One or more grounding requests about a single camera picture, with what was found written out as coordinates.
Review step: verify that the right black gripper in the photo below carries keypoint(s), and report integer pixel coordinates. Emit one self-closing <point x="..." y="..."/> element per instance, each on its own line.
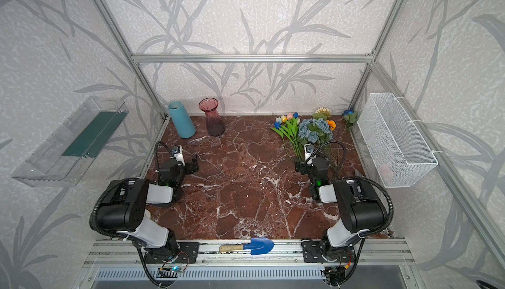
<point x="302" y="164"/>

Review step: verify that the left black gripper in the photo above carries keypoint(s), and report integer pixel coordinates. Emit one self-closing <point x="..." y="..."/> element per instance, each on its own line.
<point x="189" y="170"/>

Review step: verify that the tulip bunch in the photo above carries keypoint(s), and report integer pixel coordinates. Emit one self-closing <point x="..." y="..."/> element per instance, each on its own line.
<point x="287" y="126"/>

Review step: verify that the dark red glass vase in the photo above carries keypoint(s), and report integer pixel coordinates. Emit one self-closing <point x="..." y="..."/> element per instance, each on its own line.
<point x="214" y="123"/>

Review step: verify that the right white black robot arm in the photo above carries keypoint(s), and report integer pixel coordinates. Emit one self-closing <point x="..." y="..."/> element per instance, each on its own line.
<point x="365" y="207"/>

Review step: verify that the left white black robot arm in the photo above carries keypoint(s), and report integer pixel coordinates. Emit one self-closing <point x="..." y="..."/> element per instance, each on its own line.
<point x="120" y="210"/>

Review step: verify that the teal ceramic vase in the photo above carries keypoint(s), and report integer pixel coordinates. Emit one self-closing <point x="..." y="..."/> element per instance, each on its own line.
<point x="181" y="119"/>

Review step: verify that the blue hydrangea bouquet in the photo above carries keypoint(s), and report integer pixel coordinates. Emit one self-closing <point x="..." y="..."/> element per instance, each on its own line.
<point x="315" y="131"/>

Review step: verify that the orange flower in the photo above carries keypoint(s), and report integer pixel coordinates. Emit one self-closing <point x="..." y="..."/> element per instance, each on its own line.
<point x="332" y="125"/>

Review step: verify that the yellow sunflower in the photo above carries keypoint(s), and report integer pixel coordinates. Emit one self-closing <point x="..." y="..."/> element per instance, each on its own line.
<point x="322" y="113"/>

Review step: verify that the blue rose stem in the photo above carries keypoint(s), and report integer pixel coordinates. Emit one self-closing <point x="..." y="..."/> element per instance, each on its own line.
<point x="350" y="117"/>

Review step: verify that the blue garden trowel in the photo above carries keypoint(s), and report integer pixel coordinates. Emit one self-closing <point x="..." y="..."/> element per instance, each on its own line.
<point x="256" y="246"/>

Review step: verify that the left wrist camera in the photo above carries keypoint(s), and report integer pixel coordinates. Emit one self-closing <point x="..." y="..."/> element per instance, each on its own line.
<point x="176" y="152"/>

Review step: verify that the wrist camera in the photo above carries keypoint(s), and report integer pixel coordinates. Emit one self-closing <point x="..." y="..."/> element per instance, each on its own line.
<point x="309" y="150"/>
<point x="176" y="152"/>

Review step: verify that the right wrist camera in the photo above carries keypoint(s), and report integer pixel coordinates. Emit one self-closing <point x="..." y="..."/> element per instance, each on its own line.
<point x="309" y="150"/>

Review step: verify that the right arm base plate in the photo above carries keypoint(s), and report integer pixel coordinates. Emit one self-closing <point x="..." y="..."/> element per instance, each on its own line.
<point x="320" y="251"/>

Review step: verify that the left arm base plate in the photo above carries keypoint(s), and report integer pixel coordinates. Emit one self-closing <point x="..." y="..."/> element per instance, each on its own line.
<point x="185" y="253"/>

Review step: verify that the white wire basket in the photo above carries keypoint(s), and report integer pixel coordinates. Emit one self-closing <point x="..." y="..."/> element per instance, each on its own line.
<point x="399" y="152"/>

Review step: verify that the aluminium front rail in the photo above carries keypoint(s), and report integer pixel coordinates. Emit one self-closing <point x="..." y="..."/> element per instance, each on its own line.
<point x="286" y="252"/>

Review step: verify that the clear acrylic wall shelf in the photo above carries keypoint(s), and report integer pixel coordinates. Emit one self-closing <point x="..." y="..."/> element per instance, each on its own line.
<point x="62" y="160"/>

